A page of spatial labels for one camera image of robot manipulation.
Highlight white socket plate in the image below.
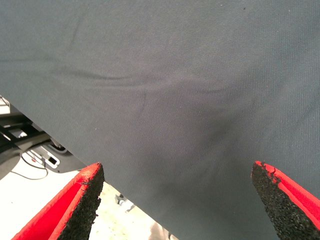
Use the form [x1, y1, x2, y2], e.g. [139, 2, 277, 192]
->
[31, 145, 61, 166]

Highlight thin black floor cable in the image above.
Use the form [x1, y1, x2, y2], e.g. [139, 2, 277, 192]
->
[11, 151, 49, 181]

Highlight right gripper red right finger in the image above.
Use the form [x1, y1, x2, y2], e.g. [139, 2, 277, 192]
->
[250, 160, 320, 240]

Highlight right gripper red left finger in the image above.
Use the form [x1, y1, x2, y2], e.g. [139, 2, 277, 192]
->
[11, 161, 105, 240]

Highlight grey curved base foot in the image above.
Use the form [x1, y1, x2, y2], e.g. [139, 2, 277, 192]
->
[0, 147, 22, 181]

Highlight dark grey table cloth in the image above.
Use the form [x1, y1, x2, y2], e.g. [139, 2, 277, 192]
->
[0, 0, 320, 240]

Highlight black metal frame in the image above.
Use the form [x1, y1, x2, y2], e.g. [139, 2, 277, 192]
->
[0, 112, 53, 154]

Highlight small metal caster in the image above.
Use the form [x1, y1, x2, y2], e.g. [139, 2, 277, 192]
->
[114, 193, 136, 213]

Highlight dark grey base panel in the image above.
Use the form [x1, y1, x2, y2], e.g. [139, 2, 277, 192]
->
[47, 144, 87, 173]

